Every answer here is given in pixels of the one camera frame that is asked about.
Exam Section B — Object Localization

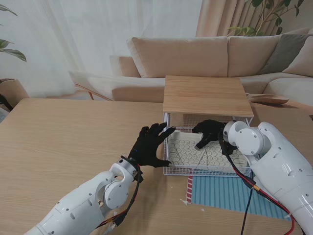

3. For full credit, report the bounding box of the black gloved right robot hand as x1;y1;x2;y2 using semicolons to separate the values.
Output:
192;119;227;149

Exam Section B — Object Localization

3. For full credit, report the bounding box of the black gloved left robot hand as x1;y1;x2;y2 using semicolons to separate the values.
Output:
127;122;176;169

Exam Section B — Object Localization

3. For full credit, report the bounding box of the beige round-key keyboard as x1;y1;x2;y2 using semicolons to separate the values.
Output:
168;131;251;170

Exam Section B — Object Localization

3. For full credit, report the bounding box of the white wire mesh drawer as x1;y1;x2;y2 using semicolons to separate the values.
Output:
163;114;253;177

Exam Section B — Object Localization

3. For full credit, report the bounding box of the blue striped mouse pad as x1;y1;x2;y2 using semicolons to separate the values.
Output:
187;175;295;221

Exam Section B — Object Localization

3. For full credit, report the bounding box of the shallow wooden tray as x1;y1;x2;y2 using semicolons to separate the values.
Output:
246;92;290;105

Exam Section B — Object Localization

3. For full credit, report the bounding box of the beige fabric sofa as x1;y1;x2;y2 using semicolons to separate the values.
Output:
111;27;313;116

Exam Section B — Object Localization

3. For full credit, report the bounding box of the white cushioned wooden bench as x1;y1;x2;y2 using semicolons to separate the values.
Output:
68;70;115;101

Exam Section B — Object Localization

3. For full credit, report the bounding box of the tall leafy green plant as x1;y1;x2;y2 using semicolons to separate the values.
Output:
227;0;304;37

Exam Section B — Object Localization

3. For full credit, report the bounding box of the grey sofa cushion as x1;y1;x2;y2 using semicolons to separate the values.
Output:
259;34;310;75

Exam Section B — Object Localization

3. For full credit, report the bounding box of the beige pleated curtain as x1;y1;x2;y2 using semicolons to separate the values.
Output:
195;0;313;38

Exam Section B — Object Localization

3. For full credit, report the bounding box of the cream sofa cushion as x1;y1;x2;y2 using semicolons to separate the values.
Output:
282;36;313;78

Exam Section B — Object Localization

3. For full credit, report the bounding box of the white sheer curtain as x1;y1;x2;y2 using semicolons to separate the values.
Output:
0;0;203;100

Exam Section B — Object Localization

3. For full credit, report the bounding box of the tan round planter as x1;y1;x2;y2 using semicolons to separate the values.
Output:
0;78;30;100

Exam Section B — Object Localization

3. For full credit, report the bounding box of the black stand leg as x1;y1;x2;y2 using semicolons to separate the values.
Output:
0;94;13;112

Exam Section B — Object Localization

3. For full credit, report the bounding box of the broad-leaf green plant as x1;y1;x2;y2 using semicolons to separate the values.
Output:
0;3;27;63

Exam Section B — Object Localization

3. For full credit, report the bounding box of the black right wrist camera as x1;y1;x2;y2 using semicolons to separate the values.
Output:
221;141;236;155

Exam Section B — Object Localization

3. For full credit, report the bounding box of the wood top wire organizer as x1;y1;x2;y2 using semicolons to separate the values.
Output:
161;75;254;128

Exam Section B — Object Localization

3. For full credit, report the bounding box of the left arm red black cable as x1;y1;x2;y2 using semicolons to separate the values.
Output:
97;164;144;231

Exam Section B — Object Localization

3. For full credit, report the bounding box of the arm red black cable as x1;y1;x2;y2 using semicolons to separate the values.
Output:
97;164;144;231
218;138;297;235

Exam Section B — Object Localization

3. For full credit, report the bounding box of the right arm red black cable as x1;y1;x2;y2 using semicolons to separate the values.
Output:
218;138;297;235

